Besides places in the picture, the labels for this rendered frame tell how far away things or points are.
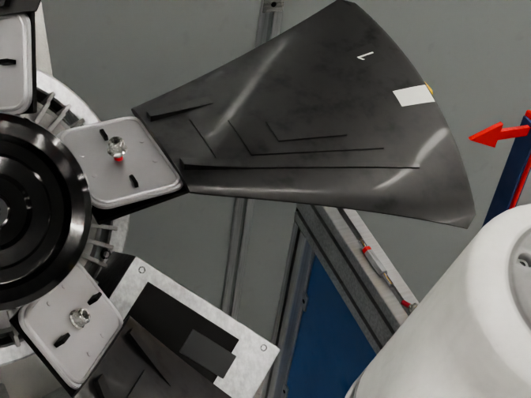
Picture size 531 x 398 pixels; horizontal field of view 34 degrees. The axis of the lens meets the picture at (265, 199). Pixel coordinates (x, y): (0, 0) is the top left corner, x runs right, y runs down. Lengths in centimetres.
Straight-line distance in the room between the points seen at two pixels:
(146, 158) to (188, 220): 105
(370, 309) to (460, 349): 75
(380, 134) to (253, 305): 127
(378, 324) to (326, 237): 15
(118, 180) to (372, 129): 20
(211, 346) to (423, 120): 25
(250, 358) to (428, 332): 42
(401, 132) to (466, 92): 110
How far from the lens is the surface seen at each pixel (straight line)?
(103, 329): 63
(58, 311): 61
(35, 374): 84
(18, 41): 59
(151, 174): 60
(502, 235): 32
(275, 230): 177
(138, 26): 139
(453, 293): 32
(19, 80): 58
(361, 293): 108
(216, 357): 73
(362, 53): 72
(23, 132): 54
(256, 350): 75
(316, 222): 116
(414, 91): 71
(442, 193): 66
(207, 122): 64
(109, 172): 60
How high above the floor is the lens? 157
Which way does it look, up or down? 39 degrees down
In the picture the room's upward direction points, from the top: 9 degrees clockwise
